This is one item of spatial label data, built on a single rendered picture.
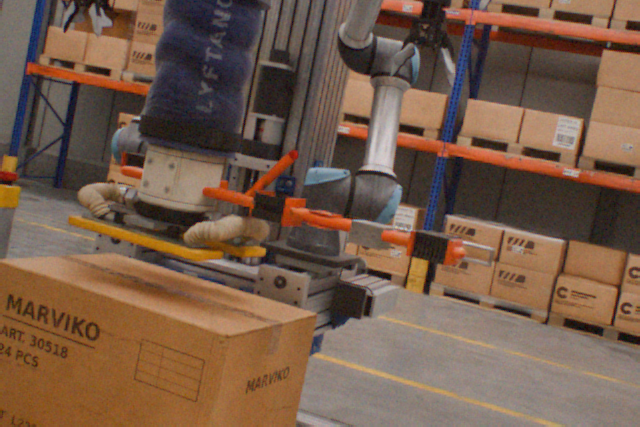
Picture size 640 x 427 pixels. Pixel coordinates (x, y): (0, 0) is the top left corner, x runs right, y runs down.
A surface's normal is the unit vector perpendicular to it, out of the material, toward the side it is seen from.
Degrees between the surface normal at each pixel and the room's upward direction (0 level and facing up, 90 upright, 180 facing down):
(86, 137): 90
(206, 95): 77
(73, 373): 90
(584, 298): 91
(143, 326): 90
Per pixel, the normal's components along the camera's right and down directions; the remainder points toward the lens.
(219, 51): 0.49, -0.20
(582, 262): -0.33, -0.01
